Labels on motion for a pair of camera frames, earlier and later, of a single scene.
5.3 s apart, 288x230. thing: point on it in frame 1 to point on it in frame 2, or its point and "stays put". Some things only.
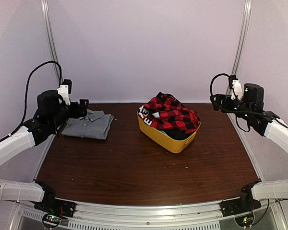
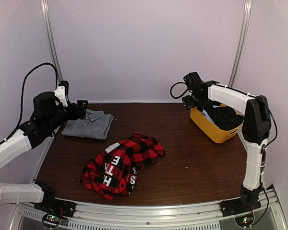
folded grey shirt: (95, 124) stays put
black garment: (175, 133) to (225, 118)
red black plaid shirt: (164, 111) to (112, 172)
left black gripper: (77, 114) stays put
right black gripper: (220, 97) to (189, 104)
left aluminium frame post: (46, 12) stays put
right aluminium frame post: (244, 30) stays put
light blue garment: (163, 132) to (204, 113)
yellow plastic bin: (176, 145) to (200, 121)
